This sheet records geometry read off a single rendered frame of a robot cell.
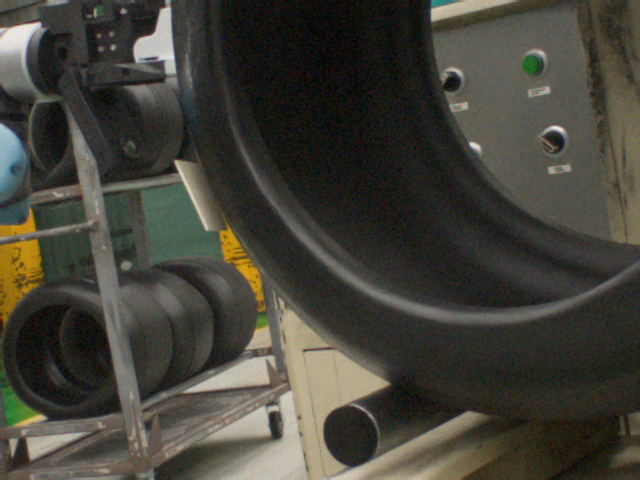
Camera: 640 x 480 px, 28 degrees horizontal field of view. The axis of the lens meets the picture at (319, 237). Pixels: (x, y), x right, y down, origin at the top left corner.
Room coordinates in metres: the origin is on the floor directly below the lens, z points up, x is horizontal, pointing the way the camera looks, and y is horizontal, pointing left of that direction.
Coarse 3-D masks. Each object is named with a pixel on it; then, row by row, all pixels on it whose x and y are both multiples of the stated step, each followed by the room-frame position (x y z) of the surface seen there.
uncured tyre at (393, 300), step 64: (192, 0) 0.97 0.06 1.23; (256, 0) 1.11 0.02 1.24; (320, 0) 1.18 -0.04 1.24; (384, 0) 1.19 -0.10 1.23; (192, 64) 0.98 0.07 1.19; (256, 64) 1.11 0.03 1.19; (320, 64) 1.18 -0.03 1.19; (384, 64) 1.20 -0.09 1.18; (192, 128) 0.99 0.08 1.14; (256, 128) 0.97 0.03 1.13; (320, 128) 1.16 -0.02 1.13; (384, 128) 1.20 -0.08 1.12; (448, 128) 1.18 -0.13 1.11; (256, 192) 0.95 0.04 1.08; (320, 192) 1.12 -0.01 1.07; (384, 192) 1.18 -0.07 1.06; (448, 192) 1.17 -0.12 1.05; (256, 256) 0.97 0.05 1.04; (320, 256) 0.92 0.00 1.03; (384, 256) 1.11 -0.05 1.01; (448, 256) 1.15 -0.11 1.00; (512, 256) 1.14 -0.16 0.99; (576, 256) 1.11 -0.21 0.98; (320, 320) 0.94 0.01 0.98; (384, 320) 0.90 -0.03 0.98; (448, 320) 0.86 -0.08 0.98; (512, 320) 0.84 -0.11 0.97; (576, 320) 0.81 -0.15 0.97; (448, 384) 0.89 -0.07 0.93; (512, 384) 0.85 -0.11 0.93; (576, 384) 0.83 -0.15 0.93
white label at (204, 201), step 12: (180, 168) 1.00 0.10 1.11; (192, 168) 1.02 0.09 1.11; (192, 180) 1.01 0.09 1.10; (204, 180) 1.03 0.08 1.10; (192, 192) 0.99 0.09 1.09; (204, 192) 1.02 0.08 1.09; (204, 204) 1.00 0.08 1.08; (216, 204) 1.03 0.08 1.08; (204, 216) 0.99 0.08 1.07; (216, 216) 1.01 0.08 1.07; (216, 228) 1.00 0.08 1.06
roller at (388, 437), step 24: (336, 408) 0.93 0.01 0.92; (360, 408) 0.92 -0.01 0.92; (384, 408) 0.93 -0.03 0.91; (408, 408) 0.95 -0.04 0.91; (432, 408) 0.97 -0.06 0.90; (456, 408) 1.00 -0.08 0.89; (336, 432) 0.92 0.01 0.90; (360, 432) 0.91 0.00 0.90; (384, 432) 0.92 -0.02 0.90; (408, 432) 0.95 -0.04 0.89; (336, 456) 0.93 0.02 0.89; (360, 456) 0.91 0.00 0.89
